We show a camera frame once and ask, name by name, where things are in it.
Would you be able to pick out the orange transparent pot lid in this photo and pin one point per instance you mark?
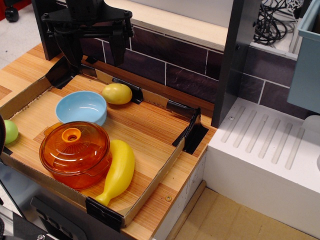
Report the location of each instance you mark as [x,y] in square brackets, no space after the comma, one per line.
[73,147]

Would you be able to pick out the black caster wheel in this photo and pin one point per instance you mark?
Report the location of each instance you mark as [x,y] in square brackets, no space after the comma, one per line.
[11,14]

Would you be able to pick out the cardboard fence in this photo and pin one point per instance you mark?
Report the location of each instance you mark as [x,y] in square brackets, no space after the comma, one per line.
[168,140]

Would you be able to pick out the grey toy oven front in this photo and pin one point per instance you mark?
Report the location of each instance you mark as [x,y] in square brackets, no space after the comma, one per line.
[50,212]

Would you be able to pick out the yellow toy potato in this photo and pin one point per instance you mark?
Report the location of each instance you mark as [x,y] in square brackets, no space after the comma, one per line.
[117,94]

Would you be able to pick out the yellow toy banana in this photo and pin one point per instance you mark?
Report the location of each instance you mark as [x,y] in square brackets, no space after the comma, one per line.
[120,173]

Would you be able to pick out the green toy pear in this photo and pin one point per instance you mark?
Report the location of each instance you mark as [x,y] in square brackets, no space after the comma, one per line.
[11,131]

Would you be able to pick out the white toy sink drainboard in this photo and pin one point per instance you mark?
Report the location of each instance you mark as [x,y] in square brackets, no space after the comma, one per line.
[268,161]

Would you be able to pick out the light blue bowl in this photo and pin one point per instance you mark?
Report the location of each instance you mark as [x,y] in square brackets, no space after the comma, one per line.
[85,106]

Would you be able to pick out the dark grey vertical post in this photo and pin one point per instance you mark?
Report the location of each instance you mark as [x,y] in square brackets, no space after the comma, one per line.
[240,34]

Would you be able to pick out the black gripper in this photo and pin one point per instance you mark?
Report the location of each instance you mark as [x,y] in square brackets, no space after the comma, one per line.
[89,19]

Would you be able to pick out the orange transparent pot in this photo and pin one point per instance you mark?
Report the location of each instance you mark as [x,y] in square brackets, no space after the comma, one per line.
[75,175]

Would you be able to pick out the teal blue box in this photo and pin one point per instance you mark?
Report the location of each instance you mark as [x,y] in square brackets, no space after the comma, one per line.
[305,86]

